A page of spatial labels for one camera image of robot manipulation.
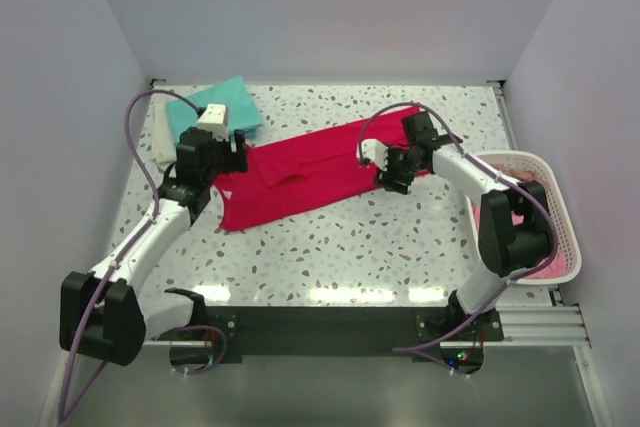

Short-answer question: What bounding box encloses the red t shirt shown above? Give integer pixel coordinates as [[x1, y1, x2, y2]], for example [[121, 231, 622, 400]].
[[212, 105, 437, 234]]

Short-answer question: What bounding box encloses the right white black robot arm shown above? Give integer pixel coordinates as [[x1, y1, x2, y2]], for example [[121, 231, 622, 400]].
[[357, 107, 559, 342]]

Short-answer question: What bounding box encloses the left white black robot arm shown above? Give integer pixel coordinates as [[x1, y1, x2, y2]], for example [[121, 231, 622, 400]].
[[59, 127, 248, 366]]

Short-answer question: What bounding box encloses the folded teal t shirt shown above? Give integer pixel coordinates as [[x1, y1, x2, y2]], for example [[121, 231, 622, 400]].
[[165, 76, 263, 144]]

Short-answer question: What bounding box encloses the folded cream t shirt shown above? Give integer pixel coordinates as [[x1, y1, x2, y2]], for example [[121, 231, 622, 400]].
[[151, 103, 177, 171]]

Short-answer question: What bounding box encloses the beige t shirt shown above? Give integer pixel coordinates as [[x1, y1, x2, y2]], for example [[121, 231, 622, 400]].
[[493, 164, 539, 183]]

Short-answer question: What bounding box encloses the white plastic laundry basket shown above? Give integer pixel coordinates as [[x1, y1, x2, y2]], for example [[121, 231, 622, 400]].
[[464, 149, 582, 287]]

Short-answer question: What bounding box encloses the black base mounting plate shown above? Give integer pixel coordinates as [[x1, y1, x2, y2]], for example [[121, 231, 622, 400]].
[[149, 303, 504, 374]]

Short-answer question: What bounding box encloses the pink t shirt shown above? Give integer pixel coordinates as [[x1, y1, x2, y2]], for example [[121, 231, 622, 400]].
[[471, 203, 569, 285]]

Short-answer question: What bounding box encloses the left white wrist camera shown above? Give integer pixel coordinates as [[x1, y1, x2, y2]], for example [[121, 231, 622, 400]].
[[196, 103, 229, 141]]

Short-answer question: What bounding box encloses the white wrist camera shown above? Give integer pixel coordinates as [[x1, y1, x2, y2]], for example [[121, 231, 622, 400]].
[[196, 103, 229, 141], [356, 139, 390, 170]]

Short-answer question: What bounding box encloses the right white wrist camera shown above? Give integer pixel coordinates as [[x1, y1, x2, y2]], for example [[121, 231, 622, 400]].
[[356, 139, 390, 170]]

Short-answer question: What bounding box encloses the aluminium frame rail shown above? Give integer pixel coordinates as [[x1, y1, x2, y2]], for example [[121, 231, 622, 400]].
[[63, 300, 593, 348]]

